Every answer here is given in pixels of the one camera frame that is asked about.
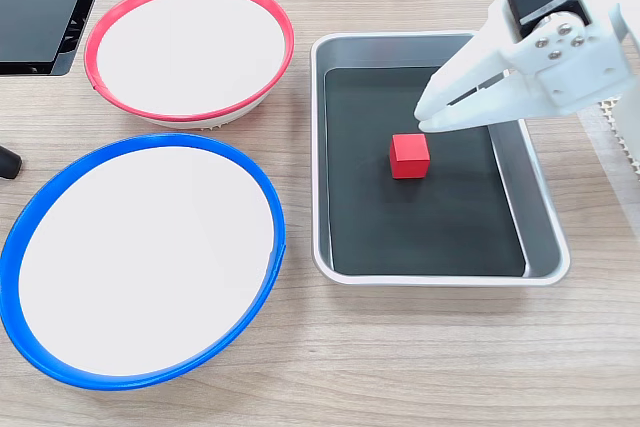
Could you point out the black tray liner mat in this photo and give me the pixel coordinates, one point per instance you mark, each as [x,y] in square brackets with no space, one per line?
[425,227]

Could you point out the black flat device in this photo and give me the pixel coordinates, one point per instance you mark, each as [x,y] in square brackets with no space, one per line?
[35,12]

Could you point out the white mesh mat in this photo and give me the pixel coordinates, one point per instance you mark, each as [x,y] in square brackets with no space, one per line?
[610,114]

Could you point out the red-rimmed white dish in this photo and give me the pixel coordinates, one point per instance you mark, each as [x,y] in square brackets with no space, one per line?
[190,52]

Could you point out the red cube block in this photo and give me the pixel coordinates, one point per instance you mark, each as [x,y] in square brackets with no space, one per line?
[409,157]

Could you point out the black rounded stand foot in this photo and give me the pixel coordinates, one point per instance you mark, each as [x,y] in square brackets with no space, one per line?
[9,162]

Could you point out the blue-rimmed white dish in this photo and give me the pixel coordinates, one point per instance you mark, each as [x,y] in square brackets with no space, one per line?
[145,262]

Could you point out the silver metal tray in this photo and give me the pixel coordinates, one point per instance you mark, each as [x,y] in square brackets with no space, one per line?
[542,227]

